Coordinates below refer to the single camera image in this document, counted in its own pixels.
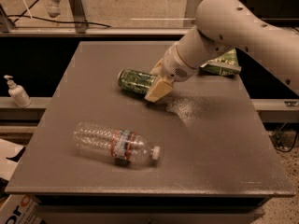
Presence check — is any left metal rail bracket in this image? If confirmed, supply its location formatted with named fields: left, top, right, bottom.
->
left=68, top=0, right=88, bottom=34

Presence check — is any green jalapeno chip bag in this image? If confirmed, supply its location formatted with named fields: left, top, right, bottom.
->
left=200, top=49, right=241, bottom=77

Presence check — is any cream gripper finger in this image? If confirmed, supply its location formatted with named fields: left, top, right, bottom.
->
left=145, top=76, right=174, bottom=103
left=150, top=60, right=163, bottom=77

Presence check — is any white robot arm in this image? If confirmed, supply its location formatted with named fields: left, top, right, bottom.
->
left=145, top=0, right=299, bottom=103

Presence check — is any white pump lotion bottle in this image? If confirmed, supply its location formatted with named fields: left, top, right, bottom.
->
left=4, top=75, right=32, bottom=107

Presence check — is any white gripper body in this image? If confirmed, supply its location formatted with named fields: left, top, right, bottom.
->
left=161, top=44, right=195, bottom=82

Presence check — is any white cardboard box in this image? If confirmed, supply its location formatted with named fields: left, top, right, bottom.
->
left=0, top=195, right=44, bottom=224

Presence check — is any clear plastic water bottle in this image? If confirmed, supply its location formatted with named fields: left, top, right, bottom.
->
left=73, top=122, right=161, bottom=164

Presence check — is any white paper sheet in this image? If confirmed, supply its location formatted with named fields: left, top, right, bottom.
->
left=0, top=139, right=24, bottom=181

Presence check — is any green soda can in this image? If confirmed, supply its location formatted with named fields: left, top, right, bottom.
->
left=118, top=69, right=156, bottom=95

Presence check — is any black cable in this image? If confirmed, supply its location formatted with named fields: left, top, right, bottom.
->
left=7, top=0, right=112, bottom=29

